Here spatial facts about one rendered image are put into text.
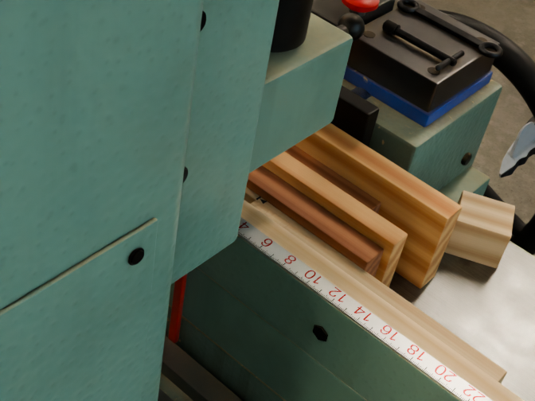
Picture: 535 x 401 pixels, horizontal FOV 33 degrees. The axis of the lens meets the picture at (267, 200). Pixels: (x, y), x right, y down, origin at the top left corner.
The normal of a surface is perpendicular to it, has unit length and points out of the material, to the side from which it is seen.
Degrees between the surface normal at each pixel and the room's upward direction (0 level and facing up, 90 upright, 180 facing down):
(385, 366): 90
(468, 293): 0
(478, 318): 0
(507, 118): 0
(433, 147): 90
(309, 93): 90
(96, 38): 90
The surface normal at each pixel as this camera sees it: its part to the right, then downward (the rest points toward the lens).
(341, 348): -0.65, 0.43
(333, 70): 0.74, 0.52
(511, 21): 0.15, -0.73
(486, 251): -0.29, 0.61
